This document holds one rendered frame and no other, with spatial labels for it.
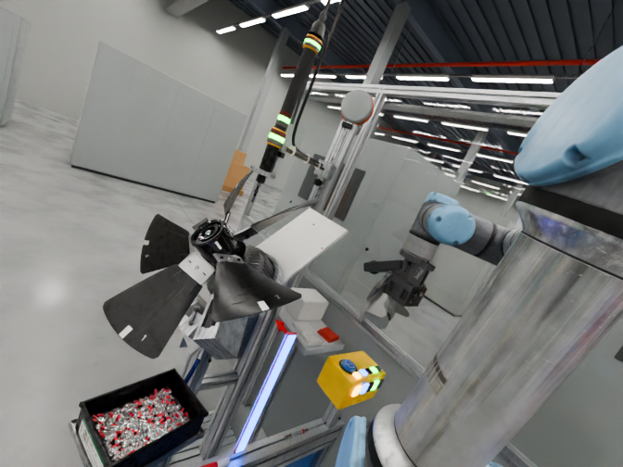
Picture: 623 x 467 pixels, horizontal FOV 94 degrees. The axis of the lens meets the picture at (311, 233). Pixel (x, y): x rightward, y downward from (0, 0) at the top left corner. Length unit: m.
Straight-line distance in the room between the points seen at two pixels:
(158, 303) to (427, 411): 0.76
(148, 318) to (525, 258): 0.87
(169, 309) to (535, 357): 0.84
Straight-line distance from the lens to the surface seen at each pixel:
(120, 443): 0.85
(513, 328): 0.29
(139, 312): 0.95
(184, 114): 6.38
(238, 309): 0.70
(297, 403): 1.77
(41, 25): 12.91
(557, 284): 0.28
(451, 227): 0.60
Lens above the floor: 1.51
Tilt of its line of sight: 11 degrees down
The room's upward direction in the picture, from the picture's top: 24 degrees clockwise
